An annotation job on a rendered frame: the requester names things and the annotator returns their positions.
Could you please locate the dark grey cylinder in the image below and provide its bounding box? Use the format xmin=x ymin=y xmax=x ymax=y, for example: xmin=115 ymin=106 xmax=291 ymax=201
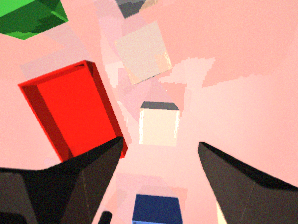
xmin=97 ymin=210 xmax=112 ymax=224

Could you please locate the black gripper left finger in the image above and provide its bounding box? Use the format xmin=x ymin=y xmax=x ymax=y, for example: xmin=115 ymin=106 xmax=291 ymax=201
xmin=0 ymin=136 xmax=123 ymax=224

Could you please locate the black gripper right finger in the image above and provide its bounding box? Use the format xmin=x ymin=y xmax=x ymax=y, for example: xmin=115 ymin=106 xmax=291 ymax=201
xmin=198 ymin=141 xmax=298 ymax=224

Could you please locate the red tray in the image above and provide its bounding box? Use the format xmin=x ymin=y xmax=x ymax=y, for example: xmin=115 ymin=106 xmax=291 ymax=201
xmin=18 ymin=60 xmax=128 ymax=162

